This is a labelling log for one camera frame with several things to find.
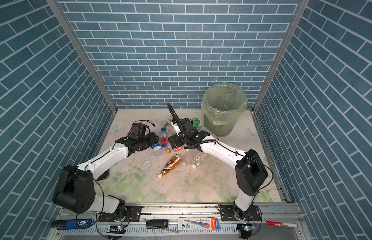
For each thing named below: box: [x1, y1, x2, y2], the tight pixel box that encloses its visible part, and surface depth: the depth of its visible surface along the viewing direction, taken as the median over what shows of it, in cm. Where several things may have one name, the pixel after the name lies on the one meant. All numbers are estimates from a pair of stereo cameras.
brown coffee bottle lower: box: [157, 155, 183, 179], surface depth 88 cm
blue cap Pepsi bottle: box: [151, 142, 163, 157], surface depth 86 cm
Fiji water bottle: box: [160, 127, 168, 149], surface depth 100 cm
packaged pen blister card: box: [177, 217, 220, 231], surface depth 72 cm
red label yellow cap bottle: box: [166, 146, 182, 154], surface depth 96 cm
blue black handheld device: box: [51, 218, 95, 230], surface depth 70 cm
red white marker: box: [266, 221, 298, 228], surface depth 72 cm
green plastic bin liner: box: [201, 82, 248, 125], surface depth 96 cm
